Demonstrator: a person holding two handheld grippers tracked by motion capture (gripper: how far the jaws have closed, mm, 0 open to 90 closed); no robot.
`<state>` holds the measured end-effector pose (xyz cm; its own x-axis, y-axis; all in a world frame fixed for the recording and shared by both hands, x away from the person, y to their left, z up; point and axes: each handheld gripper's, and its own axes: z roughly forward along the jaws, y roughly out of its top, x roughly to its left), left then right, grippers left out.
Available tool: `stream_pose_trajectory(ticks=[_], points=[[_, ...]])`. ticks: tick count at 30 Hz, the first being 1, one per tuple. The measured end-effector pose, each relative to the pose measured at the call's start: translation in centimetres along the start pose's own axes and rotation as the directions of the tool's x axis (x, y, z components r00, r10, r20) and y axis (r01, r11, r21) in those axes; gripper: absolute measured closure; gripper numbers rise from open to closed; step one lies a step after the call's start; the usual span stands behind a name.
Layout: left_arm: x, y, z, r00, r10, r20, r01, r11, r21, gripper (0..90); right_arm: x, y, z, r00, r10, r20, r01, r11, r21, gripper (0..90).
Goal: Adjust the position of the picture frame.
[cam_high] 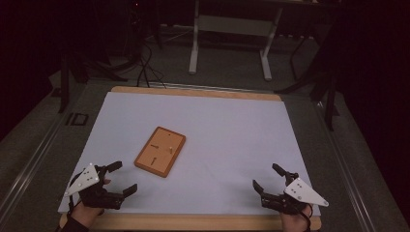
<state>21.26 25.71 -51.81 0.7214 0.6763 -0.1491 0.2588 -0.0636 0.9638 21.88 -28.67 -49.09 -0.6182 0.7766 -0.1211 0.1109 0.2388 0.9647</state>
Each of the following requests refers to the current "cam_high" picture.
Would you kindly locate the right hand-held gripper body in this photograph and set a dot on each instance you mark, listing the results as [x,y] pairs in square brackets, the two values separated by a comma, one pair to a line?
[291,198]

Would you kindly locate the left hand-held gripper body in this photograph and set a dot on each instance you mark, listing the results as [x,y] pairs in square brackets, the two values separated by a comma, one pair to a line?
[96,196]

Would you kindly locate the wooden photo frame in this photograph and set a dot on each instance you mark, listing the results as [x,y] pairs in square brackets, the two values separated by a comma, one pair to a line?
[161,151]

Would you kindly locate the person's left hand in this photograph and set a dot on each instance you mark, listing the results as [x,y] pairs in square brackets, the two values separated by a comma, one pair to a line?
[84,215]

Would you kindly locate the person's right hand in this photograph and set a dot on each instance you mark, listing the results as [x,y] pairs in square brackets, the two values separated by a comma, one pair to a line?
[292,223]

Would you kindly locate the white table mat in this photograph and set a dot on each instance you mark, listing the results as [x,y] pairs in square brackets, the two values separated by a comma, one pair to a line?
[225,129]

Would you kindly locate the black metal stand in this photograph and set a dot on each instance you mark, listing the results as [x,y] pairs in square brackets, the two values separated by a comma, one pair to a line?
[329,96]
[64,83]

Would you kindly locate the black rectangular floor bracket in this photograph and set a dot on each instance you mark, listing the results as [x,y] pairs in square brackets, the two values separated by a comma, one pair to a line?
[77,119]

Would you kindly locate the metal floor rail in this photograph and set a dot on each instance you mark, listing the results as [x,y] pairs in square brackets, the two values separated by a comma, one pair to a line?
[29,167]
[348,167]

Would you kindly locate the white metal stand frame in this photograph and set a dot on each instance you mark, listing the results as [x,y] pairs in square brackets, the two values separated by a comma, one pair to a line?
[193,48]

